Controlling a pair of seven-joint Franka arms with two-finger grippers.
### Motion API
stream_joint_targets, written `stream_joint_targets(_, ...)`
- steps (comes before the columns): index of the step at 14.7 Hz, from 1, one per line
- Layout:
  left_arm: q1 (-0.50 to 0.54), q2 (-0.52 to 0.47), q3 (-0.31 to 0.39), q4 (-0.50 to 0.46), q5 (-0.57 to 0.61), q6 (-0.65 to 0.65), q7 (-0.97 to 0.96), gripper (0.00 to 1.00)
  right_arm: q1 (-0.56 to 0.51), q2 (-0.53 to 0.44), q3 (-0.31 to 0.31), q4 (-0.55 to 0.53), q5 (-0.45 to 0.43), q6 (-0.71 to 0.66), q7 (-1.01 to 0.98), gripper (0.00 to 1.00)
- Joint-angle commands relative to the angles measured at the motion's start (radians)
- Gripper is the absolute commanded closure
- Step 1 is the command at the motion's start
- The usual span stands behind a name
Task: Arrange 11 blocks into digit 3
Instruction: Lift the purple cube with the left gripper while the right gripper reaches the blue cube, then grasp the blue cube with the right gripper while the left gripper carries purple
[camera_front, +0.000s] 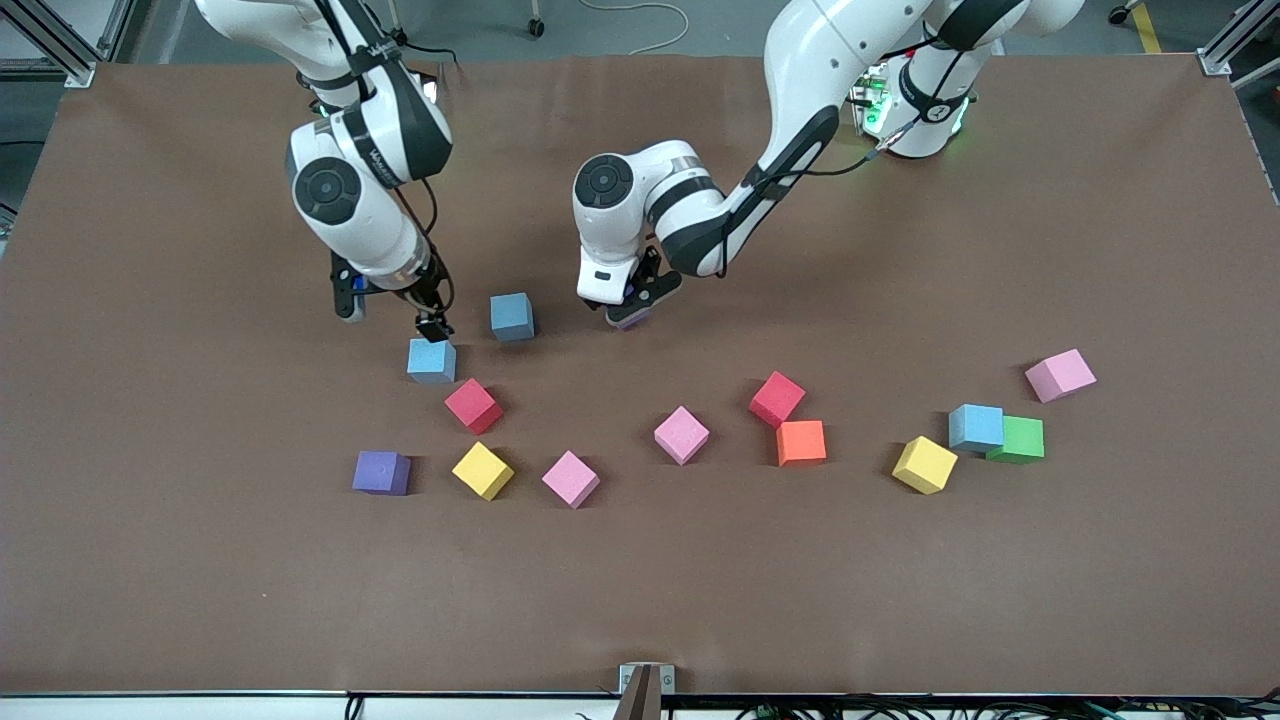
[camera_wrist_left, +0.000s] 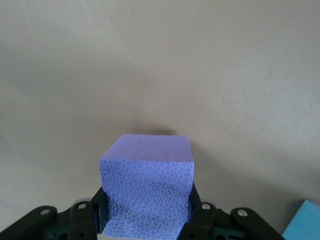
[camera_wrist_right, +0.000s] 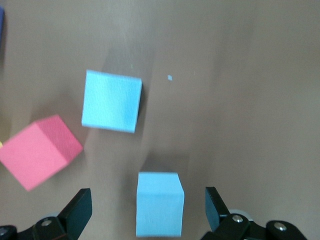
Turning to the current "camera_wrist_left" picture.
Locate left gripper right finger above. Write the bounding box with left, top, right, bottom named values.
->
left=178, top=183, right=283, bottom=240

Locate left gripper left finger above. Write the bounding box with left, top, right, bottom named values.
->
left=0, top=187, right=111, bottom=240

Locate blue foam cube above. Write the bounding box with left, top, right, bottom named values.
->
left=281, top=199, right=320, bottom=240

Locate purple foam cube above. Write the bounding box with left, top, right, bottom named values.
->
left=99, top=134, right=195, bottom=240

